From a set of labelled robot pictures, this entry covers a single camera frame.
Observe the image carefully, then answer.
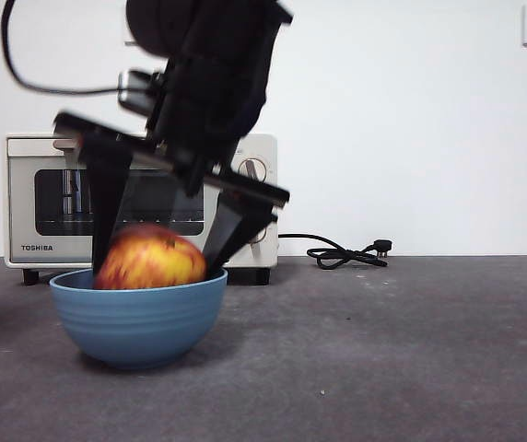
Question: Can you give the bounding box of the cream toaster oven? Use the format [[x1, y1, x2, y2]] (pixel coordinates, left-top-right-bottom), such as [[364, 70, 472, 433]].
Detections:
[[5, 133, 278, 286]]

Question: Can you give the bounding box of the oven door with beige handle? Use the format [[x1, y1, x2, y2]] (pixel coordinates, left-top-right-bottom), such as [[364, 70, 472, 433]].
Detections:
[[6, 136, 230, 264]]

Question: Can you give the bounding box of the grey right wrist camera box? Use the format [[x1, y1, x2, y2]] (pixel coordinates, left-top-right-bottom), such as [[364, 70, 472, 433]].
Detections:
[[118, 68, 166, 114]]

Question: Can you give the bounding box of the metal oven wire rack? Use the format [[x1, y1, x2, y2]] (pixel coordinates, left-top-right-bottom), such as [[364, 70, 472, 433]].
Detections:
[[37, 215, 200, 227]]

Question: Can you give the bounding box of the black power cable with plug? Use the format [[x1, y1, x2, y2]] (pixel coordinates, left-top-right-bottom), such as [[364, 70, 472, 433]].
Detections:
[[276, 233, 393, 271]]

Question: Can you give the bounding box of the red yellow apple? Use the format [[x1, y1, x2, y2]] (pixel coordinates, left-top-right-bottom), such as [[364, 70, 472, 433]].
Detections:
[[93, 224, 208, 291]]

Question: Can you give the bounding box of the blue bowl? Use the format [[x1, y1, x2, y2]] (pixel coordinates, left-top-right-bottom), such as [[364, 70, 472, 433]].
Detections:
[[49, 267, 228, 372]]

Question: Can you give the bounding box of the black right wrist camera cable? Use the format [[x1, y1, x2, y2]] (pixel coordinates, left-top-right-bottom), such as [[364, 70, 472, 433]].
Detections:
[[0, 0, 124, 97]]

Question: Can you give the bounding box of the beige oven knob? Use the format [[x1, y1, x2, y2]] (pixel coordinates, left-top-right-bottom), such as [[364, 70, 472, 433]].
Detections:
[[247, 223, 268, 249], [238, 158, 269, 185]]

